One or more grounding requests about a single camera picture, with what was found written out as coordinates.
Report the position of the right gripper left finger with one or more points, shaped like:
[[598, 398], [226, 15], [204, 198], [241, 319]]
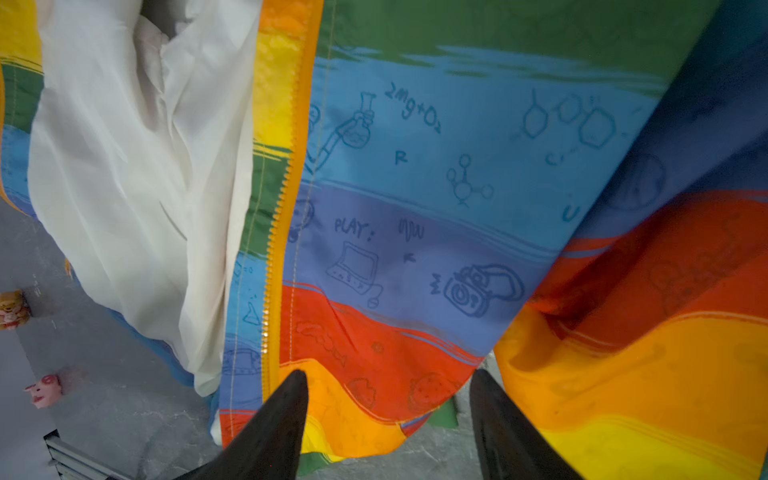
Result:
[[269, 446]]

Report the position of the rainbow striped jacket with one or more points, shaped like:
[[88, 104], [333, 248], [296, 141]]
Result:
[[382, 194]]

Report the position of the small pink pig toy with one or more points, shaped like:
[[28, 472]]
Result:
[[46, 391]]

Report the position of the small orange toy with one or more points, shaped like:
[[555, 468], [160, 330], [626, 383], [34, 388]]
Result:
[[14, 310]]

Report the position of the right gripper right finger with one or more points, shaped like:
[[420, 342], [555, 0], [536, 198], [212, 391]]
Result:
[[509, 446]]

